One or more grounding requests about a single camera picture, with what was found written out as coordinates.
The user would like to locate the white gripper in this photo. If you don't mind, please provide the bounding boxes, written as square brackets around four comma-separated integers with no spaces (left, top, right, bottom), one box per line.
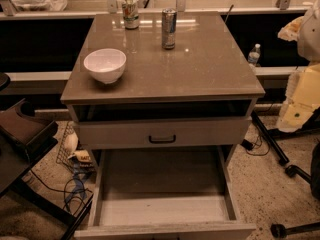
[276,64,320,133]

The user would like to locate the silver blue redbull can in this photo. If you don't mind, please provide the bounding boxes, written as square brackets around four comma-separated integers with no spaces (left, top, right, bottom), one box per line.
[162,8,177,49]

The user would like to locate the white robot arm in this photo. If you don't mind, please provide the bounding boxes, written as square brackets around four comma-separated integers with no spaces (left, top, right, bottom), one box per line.
[276,0,320,133]

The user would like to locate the closed grey top drawer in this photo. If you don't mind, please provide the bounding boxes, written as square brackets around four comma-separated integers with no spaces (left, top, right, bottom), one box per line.
[73,117,251,149]

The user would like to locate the open grey middle drawer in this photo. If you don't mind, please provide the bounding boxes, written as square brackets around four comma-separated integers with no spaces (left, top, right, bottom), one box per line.
[74,147,256,240]

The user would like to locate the black tripod leg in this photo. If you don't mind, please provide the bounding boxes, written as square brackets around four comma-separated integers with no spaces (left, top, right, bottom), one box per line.
[251,111,289,166]

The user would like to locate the clear plastic water bottle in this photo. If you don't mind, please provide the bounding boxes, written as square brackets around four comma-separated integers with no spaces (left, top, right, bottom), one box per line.
[248,44,261,67]

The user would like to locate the grey cabinet with glossy top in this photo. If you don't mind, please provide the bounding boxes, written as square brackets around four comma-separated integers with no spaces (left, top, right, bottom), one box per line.
[61,12,264,163]

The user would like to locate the black caster wheel base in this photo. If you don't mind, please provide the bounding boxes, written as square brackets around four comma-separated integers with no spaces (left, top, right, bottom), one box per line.
[270,164,320,240]

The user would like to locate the white ceramic bowl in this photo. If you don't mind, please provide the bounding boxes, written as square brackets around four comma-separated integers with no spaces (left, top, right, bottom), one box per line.
[83,48,127,84]

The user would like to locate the dark brown chair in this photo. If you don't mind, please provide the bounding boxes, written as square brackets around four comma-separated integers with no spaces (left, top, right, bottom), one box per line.
[0,72,93,240]

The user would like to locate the black drawer handle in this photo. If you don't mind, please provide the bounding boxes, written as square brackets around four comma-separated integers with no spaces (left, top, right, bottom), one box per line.
[148,135,176,144]

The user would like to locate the wire mesh basket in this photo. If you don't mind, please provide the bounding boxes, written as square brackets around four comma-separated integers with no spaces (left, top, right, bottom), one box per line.
[56,122,94,172]

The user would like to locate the black and blue floor cables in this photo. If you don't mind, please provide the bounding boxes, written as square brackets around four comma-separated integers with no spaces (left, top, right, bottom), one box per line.
[29,163,94,218]

